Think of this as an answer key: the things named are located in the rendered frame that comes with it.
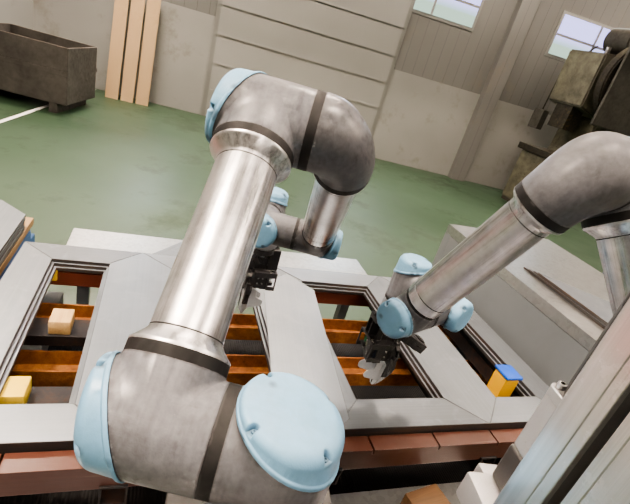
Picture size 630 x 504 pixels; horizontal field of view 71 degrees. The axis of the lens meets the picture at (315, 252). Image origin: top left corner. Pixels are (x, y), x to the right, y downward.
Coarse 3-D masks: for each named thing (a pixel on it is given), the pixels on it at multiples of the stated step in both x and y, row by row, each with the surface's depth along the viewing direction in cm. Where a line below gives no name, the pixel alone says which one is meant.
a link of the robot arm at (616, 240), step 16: (624, 208) 63; (592, 224) 67; (608, 224) 65; (624, 224) 64; (608, 240) 67; (624, 240) 65; (608, 256) 67; (624, 256) 65; (608, 272) 68; (624, 272) 65; (608, 288) 69; (624, 288) 66
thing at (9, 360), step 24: (72, 264) 131; (96, 264) 133; (312, 288) 158; (336, 288) 162; (360, 288) 165; (96, 312) 114; (264, 312) 133; (24, 336) 102; (264, 336) 125; (480, 336) 155; (336, 360) 121; (408, 360) 134; (0, 384) 89; (432, 384) 124; (360, 432) 102; (384, 432) 104; (408, 432) 107; (432, 432) 110
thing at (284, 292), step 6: (276, 288) 147; (282, 288) 148; (288, 288) 149; (294, 288) 150; (264, 294) 142; (270, 294) 143; (276, 294) 144; (282, 294) 145; (288, 294) 146; (294, 294) 147; (300, 294) 148; (306, 294) 149; (312, 294) 150; (300, 300) 144; (306, 300) 145; (312, 300) 146
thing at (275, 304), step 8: (264, 296) 141; (272, 304) 138; (280, 304) 139; (288, 304) 140; (296, 304) 141; (304, 304) 143; (312, 304) 144; (288, 312) 136; (296, 312) 137; (304, 312) 138; (312, 312) 140
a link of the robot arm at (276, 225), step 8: (272, 208) 101; (272, 216) 97; (280, 216) 98; (288, 216) 99; (264, 224) 94; (272, 224) 95; (280, 224) 97; (288, 224) 97; (264, 232) 95; (272, 232) 95; (280, 232) 97; (288, 232) 97; (264, 240) 96; (272, 240) 96; (280, 240) 98; (288, 240) 97; (288, 248) 100
